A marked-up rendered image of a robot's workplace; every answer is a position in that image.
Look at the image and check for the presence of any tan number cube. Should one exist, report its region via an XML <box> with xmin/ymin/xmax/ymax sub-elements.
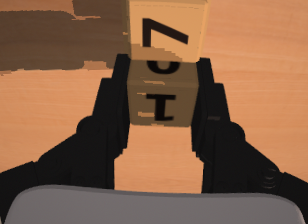
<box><xmin>126</xmin><ymin>0</ymin><xmax>208</xmax><ymax>63</ymax></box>
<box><xmin>127</xmin><ymin>59</ymin><xmax>199</xmax><ymax>128</ymax></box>

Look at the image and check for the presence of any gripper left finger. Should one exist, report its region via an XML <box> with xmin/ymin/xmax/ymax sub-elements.
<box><xmin>0</xmin><ymin>54</ymin><xmax>131</xmax><ymax>224</ymax></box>

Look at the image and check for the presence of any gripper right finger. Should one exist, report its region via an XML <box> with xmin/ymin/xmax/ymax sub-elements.
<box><xmin>191</xmin><ymin>57</ymin><xmax>308</xmax><ymax>224</ymax></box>

